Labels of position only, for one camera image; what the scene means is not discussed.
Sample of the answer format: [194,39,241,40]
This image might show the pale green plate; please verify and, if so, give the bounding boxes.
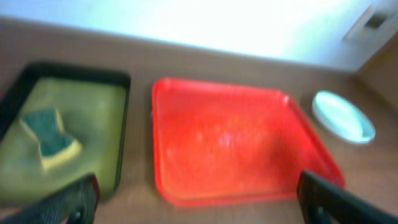
[312,90,376,144]

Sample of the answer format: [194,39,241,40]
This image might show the green and yellow sponge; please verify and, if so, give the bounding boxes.
[20,108,83,170]

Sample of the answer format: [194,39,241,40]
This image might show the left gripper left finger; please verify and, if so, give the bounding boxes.
[1,174,100,224]

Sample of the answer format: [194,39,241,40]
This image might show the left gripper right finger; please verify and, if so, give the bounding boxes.
[297,171,397,224]

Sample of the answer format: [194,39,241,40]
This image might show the wall socket plate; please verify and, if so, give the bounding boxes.
[343,4,396,42]

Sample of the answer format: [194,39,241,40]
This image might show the red plastic tray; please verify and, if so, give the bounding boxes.
[152,78,345,207]

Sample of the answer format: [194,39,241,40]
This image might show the black tray with green liquid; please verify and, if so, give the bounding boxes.
[1,62,131,208]

